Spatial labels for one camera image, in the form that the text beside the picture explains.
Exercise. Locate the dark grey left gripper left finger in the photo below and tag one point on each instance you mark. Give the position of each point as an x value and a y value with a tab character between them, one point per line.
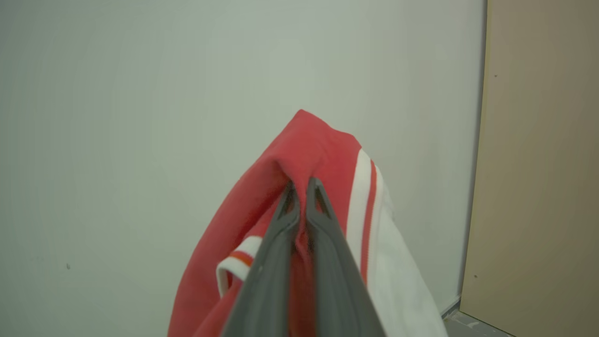
266	281

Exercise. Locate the beige wooden panel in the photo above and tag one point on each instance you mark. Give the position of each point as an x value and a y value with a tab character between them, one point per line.
538	164

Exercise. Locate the red basketball jersey white trim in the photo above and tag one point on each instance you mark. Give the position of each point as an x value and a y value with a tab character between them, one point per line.
309	145

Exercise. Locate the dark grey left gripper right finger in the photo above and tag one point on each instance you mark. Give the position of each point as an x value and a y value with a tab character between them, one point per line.
337	290

